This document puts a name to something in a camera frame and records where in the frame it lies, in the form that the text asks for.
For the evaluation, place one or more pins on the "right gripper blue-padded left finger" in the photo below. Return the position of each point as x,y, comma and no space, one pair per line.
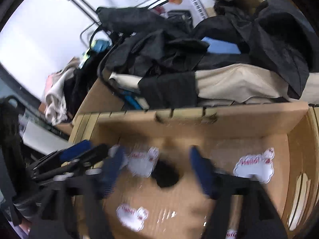
110,170

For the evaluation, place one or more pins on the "white printed appliance box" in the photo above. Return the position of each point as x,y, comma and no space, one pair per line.
191,10

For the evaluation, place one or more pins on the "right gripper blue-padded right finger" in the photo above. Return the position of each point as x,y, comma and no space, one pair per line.
205,173

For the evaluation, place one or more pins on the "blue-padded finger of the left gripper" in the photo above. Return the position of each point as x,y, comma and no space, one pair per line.
75,150

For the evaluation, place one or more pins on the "shallow cardboard tray box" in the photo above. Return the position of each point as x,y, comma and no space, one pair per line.
138,208

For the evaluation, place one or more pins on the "cream white garment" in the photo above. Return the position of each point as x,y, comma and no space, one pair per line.
54,98

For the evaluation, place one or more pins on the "pile of black clothes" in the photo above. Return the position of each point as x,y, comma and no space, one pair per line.
277,37

